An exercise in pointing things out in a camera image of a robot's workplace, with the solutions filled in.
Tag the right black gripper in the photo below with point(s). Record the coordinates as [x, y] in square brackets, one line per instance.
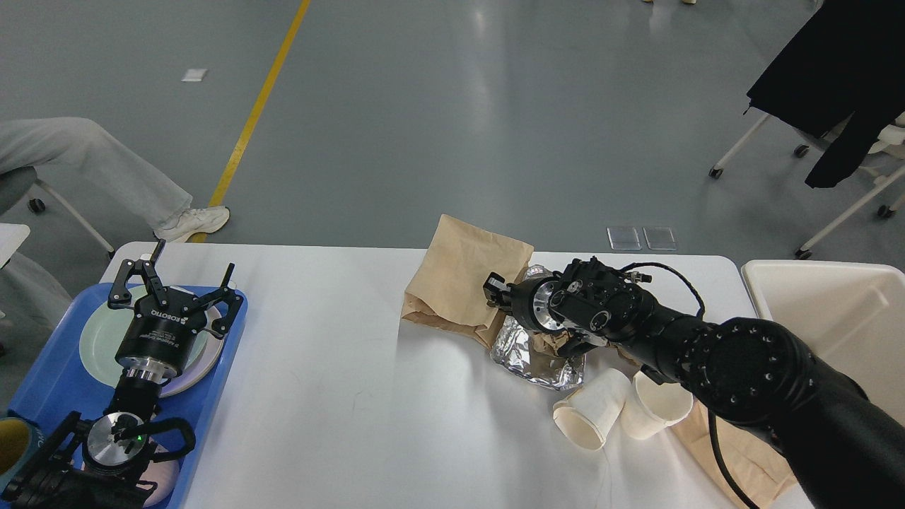
[528, 301]

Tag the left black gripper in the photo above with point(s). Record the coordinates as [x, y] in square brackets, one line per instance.
[159, 336]

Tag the brown paper bag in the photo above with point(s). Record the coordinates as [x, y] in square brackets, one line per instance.
[447, 291]
[758, 470]

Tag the aluminium foil tray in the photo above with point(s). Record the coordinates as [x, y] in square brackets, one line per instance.
[513, 351]

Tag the light green plate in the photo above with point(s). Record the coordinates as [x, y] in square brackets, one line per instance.
[100, 338]

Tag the pink mug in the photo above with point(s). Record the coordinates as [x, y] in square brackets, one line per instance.
[161, 476]

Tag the white paper cup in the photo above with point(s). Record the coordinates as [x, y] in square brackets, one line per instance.
[650, 408]
[588, 414]

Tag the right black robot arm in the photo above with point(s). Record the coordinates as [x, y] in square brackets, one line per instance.
[844, 450]

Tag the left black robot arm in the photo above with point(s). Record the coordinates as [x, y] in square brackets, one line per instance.
[124, 392]

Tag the crumpled brown paper in tray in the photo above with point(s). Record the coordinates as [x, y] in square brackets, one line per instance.
[560, 345]

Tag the pink plate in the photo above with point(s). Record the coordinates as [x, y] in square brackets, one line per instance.
[204, 356]

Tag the white sneaker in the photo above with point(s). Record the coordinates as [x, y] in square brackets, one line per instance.
[194, 221]

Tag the person in grey trousers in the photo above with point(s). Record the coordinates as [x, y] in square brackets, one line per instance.
[83, 147]

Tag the blue plastic tray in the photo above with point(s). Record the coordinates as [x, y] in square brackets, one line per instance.
[58, 384]

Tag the lying white paper cup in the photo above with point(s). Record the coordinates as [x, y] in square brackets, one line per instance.
[588, 414]

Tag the blue yellow mug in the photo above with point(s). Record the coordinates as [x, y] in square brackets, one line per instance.
[20, 439]

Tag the white plastic bin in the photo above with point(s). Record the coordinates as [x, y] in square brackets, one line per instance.
[851, 315]

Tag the white rolling chair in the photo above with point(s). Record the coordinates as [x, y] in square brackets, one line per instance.
[886, 151]

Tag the black jacket on chair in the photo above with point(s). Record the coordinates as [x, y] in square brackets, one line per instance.
[843, 67]

